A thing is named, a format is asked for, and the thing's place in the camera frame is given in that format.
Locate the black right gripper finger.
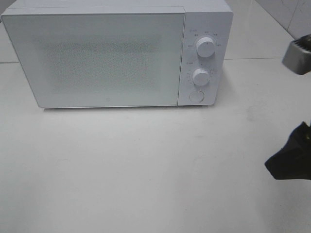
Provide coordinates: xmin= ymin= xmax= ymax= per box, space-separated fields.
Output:
xmin=264 ymin=122 xmax=311 ymax=180

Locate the white timer knob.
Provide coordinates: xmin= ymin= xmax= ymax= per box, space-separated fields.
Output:
xmin=192 ymin=68 xmax=210 ymax=86

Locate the upper white power knob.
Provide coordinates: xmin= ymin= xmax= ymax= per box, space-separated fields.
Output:
xmin=195 ymin=35 xmax=216 ymax=58

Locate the white microwave oven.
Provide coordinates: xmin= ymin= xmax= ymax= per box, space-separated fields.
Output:
xmin=1 ymin=0 xmax=233 ymax=107

